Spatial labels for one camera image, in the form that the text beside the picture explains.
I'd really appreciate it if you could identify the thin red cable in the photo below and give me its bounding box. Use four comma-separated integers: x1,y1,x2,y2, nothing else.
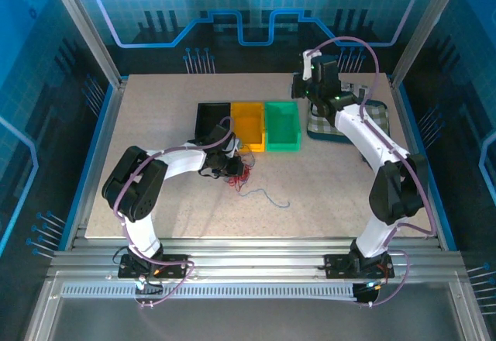
223,161,253,193

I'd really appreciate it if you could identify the thin light blue cable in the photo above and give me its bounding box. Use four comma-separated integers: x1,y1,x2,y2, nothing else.
237,188,291,209

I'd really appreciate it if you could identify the green plastic bin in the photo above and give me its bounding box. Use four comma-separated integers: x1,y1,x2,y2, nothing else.
264,101,302,153

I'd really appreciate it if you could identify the yellow plastic bin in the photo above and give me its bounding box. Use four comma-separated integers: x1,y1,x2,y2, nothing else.
230,102,267,153

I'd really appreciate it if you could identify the black plastic bin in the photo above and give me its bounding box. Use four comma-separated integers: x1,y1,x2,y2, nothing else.
195,102,233,141

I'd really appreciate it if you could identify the green checkered teal pouch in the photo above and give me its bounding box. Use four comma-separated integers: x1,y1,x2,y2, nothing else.
306,99,391,143

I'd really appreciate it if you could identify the steel sheet tray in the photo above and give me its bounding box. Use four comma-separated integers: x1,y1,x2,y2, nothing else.
22,270,491,341

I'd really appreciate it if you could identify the purple right arm hose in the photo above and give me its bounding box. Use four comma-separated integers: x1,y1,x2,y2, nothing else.
315,36,437,309

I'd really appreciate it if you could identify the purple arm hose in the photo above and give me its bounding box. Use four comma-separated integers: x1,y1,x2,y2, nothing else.
113,115,236,310
315,36,437,309

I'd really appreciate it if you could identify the aluminium front frame rail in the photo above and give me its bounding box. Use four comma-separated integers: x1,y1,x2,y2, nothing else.
46,236,466,280

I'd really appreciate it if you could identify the aluminium side rail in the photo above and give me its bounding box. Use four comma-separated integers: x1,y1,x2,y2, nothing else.
65,77,131,251
388,76,446,251

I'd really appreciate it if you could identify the purple left arm hose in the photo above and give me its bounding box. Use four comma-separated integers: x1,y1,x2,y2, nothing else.
113,115,236,310

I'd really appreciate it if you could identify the aluminium frame post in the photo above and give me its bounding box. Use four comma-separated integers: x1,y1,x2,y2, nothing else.
43,0,129,88
390,0,459,88

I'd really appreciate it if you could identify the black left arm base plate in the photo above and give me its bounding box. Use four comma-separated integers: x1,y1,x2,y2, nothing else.
117,253,190,280

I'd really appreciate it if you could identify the slotted grey cable duct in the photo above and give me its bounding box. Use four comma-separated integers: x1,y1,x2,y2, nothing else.
60,283,360,300

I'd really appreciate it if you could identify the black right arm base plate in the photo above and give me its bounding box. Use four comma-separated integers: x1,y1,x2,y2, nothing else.
323,253,395,280

